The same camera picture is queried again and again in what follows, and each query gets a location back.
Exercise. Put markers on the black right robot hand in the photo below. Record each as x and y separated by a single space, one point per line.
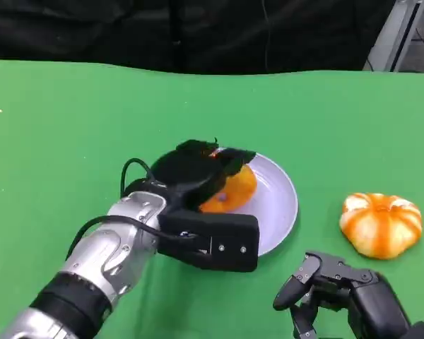
371 307

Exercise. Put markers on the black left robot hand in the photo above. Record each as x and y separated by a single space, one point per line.
183 173

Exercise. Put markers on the orange white toy bread roll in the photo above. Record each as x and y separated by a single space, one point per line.
379 226
233 194

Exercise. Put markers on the lilac plate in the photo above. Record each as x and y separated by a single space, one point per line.
275 205

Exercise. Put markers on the green table cloth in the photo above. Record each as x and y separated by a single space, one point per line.
74 134

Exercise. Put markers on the black backdrop cloth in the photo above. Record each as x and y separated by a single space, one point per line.
162 31

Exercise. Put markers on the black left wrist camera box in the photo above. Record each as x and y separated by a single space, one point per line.
229 240

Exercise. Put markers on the grey metal frame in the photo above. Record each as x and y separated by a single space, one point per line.
392 35

